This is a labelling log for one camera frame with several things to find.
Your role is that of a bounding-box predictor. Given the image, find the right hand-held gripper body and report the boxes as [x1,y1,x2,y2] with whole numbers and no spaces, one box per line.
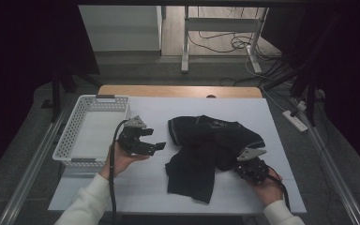
[232,147,270,186]

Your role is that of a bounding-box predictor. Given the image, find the right hand-held gripper black cable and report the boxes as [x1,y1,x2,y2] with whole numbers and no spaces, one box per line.
[263,172,293,211]

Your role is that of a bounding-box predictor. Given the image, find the white metal desk frame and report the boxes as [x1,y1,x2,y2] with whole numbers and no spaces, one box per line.
[181,6,270,75]

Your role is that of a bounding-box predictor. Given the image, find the white plug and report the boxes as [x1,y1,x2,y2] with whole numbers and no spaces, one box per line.
[295,100,308,113]

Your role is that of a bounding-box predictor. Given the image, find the black stand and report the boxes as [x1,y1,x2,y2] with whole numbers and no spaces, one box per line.
[40,60,102,124]
[262,12,346,128]

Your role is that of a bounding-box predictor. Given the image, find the person's right hand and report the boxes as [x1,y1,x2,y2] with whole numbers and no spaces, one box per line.
[249,174,284,208]

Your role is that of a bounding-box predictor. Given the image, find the dark navy sweater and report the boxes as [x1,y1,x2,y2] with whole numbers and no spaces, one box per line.
[164,114,266,204]

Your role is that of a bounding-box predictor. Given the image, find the left hand-held gripper black cable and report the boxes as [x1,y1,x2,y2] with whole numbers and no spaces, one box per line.
[107,119,129,225]

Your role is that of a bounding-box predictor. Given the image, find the white cabinet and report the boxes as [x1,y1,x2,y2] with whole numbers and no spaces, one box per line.
[78,5,163,53]

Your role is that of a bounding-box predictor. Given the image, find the tangled black cables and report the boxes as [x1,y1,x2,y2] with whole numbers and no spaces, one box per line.
[187,6,294,88]

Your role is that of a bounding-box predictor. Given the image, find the white power strip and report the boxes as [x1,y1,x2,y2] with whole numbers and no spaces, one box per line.
[281,110,309,133]

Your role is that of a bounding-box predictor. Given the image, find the hand-held gripper black cable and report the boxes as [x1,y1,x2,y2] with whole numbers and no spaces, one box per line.
[107,119,129,225]
[263,172,293,211]

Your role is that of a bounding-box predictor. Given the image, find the white perforated plastic basket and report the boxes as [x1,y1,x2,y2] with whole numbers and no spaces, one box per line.
[52,94,131,168]

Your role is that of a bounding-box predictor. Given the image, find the aluminium rail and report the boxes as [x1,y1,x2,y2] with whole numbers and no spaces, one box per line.
[0,102,76,225]
[293,97,360,225]

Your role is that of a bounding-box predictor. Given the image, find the person's left hand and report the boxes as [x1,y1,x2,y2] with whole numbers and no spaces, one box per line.
[98,143,151,181]

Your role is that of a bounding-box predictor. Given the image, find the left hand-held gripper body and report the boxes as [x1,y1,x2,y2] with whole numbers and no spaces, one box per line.
[116,115,158,157]

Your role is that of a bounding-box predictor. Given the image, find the dark curtain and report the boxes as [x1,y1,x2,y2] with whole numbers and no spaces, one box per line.
[262,0,360,173]
[0,0,100,184]

